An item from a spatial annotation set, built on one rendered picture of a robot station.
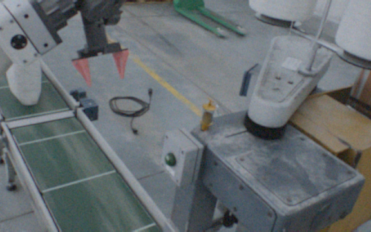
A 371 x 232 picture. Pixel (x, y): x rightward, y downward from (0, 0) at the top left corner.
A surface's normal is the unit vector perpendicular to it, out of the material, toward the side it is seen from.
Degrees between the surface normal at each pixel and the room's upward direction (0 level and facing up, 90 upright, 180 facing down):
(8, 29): 90
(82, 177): 0
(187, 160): 90
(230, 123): 0
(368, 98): 90
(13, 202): 0
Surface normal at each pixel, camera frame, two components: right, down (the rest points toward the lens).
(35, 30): 0.56, 0.46
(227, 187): -0.82, 0.16
